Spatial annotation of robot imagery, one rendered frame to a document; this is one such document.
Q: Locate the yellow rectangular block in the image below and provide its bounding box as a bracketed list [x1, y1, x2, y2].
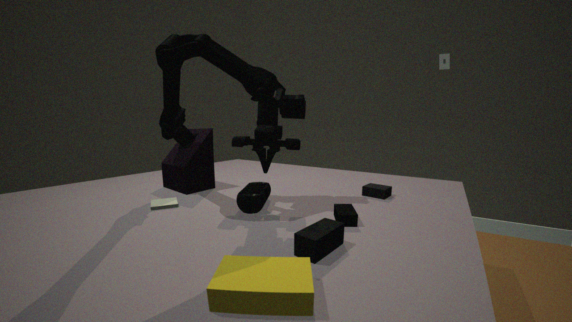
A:
[206, 255, 314, 316]

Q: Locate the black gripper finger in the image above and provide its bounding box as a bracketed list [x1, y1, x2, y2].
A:
[265, 149, 280, 173]
[252, 148, 266, 173]

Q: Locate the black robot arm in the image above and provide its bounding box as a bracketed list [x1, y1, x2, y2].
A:
[156, 34, 306, 149]

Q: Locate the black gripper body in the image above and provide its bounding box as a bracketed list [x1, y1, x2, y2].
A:
[231, 117, 300, 150]

